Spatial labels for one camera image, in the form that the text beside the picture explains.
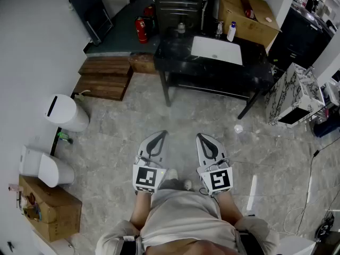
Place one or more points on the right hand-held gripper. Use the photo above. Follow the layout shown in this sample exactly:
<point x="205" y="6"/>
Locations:
<point x="219" y="180"/>

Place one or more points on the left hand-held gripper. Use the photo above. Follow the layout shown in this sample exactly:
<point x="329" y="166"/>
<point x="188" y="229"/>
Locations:
<point x="144" y="179"/>

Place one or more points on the white bottle with blue cap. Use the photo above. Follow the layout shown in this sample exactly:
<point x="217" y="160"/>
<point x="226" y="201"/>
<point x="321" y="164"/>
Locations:
<point x="231" y="33"/>

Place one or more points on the person's right forearm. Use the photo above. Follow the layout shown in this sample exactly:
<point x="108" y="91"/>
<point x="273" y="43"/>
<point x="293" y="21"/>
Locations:
<point x="228" y="208"/>

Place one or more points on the person's left forearm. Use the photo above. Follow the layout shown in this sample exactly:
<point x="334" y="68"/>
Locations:
<point x="140" y="208"/>

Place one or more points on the black marble sink counter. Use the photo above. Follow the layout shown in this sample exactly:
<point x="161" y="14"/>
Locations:
<point x="175" y="54"/>

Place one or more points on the white sink basin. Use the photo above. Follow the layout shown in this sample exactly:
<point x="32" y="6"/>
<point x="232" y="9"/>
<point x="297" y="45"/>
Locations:
<point x="215" y="49"/>

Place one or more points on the person's left shoe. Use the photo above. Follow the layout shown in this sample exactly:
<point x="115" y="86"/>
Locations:
<point x="172" y="174"/>

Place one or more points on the person's shoe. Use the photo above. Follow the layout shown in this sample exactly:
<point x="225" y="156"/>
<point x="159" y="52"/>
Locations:
<point x="172" y="174"/>
<point x="188" y="185"/>

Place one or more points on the person's right shoe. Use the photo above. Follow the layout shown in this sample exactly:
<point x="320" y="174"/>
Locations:
<point x="188" y="185"/>

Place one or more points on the person's beige clothing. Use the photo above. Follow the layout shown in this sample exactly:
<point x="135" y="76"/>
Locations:
<point x="183" y="216"/>

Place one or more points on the dark wooden steps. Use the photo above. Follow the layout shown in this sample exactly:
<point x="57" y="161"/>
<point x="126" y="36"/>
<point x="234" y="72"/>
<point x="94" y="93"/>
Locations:
<point x="103" y="78"/>

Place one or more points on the small wooden crate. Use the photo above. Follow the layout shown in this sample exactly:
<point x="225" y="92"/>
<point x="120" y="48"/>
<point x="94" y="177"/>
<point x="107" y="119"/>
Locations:
<point x="142" y="62"/>

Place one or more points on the white veined marble cabinet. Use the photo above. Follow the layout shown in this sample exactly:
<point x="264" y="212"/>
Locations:
<point x="287" y="97"/>

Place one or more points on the white round trash can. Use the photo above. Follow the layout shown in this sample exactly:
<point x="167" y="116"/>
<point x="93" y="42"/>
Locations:
<point x="66" y="113"/>

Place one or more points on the white toilet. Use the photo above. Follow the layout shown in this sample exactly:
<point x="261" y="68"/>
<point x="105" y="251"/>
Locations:
<point x="47" y="169"/>

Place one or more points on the brown cardboard box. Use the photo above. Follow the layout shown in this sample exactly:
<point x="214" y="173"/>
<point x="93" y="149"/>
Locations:
<point x="58" y="211"/>

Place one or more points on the large red fire extinguisher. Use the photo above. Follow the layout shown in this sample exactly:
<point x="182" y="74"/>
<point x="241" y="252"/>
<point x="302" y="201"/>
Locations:
<point x="141" y="30"/>

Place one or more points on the small clear dispenser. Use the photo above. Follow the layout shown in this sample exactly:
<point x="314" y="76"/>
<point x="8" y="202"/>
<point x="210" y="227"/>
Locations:
<point x="181" y="28"/>

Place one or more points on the white smooth fixture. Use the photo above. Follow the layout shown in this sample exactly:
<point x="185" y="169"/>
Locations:
<point x="296" y="246"/>

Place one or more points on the large open cardboard box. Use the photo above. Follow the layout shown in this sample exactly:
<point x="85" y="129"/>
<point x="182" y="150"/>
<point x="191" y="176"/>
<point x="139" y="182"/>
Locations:
<point x="239" y="23"/>

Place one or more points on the small red fire extinguisher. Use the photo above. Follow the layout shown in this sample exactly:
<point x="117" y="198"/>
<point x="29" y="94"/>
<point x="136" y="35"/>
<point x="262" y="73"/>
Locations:
<point x="149" y="11"/>

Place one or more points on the black glossy cabinet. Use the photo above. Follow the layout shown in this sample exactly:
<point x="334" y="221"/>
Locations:
<point x="300" y="41"/>

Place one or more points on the black metal drawer cabinet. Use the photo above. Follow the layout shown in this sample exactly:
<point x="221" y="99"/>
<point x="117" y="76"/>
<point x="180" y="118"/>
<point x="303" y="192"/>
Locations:
<point x="178" y="7"/>

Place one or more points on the dark panel with metal frame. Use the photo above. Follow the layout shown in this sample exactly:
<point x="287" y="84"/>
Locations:
<point x="90" y="9"/>

